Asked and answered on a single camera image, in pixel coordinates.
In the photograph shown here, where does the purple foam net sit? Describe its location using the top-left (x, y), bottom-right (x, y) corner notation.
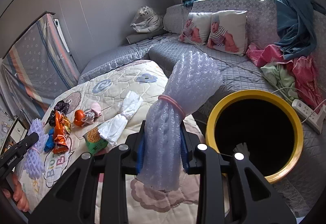
top-left (24, 119), bottom-right (49, 180)

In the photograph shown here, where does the green noodle snack packet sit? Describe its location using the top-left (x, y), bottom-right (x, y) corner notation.
top-left (83, 127), bottom-right (108, 155)

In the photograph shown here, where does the orange snack wrapper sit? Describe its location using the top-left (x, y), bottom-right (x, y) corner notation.
top-left (52, 110), bottom-right (71, 154)

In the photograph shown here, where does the black plastic bag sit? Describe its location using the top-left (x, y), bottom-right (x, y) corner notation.
top-left (46, 100), bottom-right (70, 127)

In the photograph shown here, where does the white plastic bag bundle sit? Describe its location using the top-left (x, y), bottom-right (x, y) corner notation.
top-left (98, 91), bottom-right (143, 149)

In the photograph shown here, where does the bubble wrap roll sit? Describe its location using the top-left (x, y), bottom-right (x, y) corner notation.
top-left (137, 51), bottom-right (223, 191)

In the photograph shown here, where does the yellow round trash bin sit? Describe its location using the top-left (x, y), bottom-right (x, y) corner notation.
top-left (206, 90), bottom-right (304, 184)

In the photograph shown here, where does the person's left hand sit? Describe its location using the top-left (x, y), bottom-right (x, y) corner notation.
top-left (9, 173), bottom-right (29, 212)

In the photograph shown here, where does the orange peel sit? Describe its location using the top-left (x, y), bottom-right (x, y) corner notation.
top-left (74, 110), bottom-right (86, 127)

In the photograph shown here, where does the pink cloth bundle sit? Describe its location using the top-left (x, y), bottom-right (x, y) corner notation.
top-left (82, 102), bottom-right (102, 127)

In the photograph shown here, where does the striped sheet covered furniture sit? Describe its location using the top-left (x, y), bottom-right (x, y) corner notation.
top-left (1, 12), bottom-right (80, 123)

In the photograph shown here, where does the white power strip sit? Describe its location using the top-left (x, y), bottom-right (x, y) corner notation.
top-left (292, 99), bottom-right (325, 134)

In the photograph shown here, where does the pink clothes pile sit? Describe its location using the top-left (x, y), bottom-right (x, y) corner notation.
top-left (246, 43), bottom-right (322, 108)

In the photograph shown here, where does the green cloth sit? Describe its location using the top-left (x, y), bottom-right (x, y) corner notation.
top-left (260, 63), bottom-right (299, 105)

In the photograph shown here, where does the right baby print pillow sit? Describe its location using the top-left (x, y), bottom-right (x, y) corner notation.
top-left (207, 10), bottom-right (248, 56)

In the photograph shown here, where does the baby print pillow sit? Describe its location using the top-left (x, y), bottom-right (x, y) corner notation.
top-left (178, 12), bottom-right (212, 45)
top-left (207, 10), bottom-right (248, 56)

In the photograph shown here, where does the grey folded cushion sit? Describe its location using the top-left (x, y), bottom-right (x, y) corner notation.
top-left (126, 29), bottom-right (167, 44)

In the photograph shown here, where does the grey quilted sofa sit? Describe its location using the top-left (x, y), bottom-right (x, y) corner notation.
top-left (78, 0), bottom-right (325, 217)

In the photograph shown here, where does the left baby print pillow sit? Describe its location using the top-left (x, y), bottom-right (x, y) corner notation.
top-left (178, 12), bottom-right (212, 45)

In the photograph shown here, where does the white tiger plush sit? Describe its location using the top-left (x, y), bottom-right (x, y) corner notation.
top-left (130, 6), bottom-right (163, 33)

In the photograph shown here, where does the blue curtain right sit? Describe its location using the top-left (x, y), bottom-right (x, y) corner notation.
top-left (275, 0), bottom-right (325, 60)

